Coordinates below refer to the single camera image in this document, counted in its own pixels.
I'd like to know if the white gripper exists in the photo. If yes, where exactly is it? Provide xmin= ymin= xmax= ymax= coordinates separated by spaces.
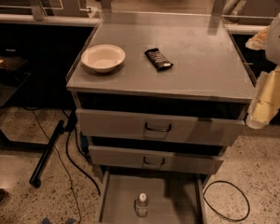
xmin=245 ymin=13 xmax=280 ymax=129

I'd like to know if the clear plastic bottle white cap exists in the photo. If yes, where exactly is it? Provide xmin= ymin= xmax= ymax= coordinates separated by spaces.
xmin=135 ymin=193 xmax=148 ymax=217

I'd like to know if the grey drawer cabinet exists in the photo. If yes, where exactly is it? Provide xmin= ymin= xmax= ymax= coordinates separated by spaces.
xmin=67 ymin=12 xmax=254 ymax=224

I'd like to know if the top grey drawer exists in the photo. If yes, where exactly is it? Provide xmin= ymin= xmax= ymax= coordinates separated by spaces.
xmin=77 ymin=109 xmax=245 ymax=146

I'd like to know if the middle grey drawer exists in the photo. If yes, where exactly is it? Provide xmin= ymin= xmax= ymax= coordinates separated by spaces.
xmin=90 ymin=146 xmax=223 ymax=175

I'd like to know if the bottom grey open drawer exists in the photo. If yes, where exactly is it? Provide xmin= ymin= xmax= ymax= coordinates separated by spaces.
xmin=95 ymin=169 xmax=207 ymax=224

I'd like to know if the black snack bar wrapper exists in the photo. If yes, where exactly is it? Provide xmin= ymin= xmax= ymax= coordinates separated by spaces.
xmin=145 ymin=48 xmax=173 ymax=71

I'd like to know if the white round bowl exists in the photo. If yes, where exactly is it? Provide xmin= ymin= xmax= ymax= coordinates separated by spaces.
xmin=81 ymin=45 xmax=125 ymax=73

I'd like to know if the black stand leg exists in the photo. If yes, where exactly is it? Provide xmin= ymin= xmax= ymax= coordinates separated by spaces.
xmin=29 ymin=120 xmax=63 ymax=189

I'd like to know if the dark side table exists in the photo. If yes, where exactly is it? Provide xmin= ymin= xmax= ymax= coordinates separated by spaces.
xmin=0 ymin=54 xmax=30 ymax=107

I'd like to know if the black looped floor cable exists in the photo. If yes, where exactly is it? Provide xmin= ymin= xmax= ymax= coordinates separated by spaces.
xmin=203 ymin=180 xmax=251 ymax=223

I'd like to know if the black cable left of cabinet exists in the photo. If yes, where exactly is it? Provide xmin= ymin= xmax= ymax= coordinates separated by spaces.
xmin=64 ymin=128 xmax=102 ymax=196

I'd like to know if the white horizontal rail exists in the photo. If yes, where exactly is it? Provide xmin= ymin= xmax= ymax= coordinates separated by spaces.
xmin=0 ymin=14 xmax=101 ymax=27

